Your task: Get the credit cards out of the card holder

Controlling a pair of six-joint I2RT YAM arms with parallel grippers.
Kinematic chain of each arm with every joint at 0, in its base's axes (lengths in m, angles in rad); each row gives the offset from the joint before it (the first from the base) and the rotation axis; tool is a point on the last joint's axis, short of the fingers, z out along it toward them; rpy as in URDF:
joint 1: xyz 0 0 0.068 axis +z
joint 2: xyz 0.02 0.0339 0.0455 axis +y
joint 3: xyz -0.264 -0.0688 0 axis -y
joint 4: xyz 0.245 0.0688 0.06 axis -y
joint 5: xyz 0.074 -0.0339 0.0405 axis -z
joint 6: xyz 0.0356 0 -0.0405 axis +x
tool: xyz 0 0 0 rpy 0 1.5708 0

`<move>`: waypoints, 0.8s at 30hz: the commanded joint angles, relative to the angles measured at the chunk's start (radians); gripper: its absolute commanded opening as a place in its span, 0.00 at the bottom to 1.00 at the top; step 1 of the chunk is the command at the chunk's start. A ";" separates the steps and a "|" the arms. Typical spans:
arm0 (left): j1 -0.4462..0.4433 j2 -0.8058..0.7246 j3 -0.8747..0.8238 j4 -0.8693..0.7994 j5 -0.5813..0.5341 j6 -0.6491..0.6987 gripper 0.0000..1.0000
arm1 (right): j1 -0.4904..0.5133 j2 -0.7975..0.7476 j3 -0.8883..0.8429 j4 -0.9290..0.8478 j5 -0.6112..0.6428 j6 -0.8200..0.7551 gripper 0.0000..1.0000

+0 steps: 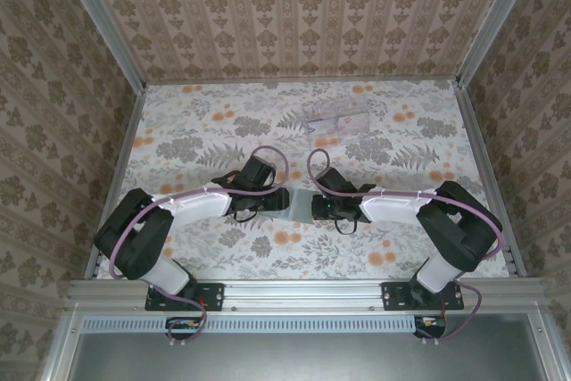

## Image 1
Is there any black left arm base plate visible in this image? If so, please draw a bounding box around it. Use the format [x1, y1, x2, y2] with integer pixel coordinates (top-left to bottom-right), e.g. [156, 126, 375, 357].
[145, 281, 225, 312]

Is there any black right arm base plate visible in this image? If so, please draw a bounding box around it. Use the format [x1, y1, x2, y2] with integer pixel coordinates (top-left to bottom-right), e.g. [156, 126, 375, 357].
[382, 281, 465, 312]

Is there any aluminium frame post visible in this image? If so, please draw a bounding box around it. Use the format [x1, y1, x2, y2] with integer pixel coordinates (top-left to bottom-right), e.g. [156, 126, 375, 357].
[454, 0, 543, 87]
[52, 0, 148, 90]

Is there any grey metal panel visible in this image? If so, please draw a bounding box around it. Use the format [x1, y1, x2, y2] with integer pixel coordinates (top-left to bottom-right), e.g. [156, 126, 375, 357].
[70, 314, 546, 381]

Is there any pale printed card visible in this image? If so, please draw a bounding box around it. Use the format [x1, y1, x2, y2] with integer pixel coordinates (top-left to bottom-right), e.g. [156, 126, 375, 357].
[310, 116, 341, 136]

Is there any aluminium mounting rail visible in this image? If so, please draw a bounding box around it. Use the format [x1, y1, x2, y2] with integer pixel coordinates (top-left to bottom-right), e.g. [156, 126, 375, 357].
[65, 277, 549, 313]

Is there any black cable connector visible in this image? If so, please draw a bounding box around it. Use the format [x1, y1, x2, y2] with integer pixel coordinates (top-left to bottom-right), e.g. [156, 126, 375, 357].
[165, 317, 203, 340]
[413, 316, 447, 340]

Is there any clear acrylic box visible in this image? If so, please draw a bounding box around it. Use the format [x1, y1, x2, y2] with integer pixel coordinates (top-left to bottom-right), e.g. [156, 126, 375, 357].
[305, 102, 372, 150]

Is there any aluminium table side rail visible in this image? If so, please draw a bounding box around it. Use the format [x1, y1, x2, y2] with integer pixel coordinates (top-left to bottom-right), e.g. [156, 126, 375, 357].
[83, 85, 147, 279]
[453, 79, 528, 278]

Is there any grey slotted cable duct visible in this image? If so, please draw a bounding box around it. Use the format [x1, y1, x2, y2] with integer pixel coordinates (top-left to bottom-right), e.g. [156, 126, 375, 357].
[82, 316, 418, 335]

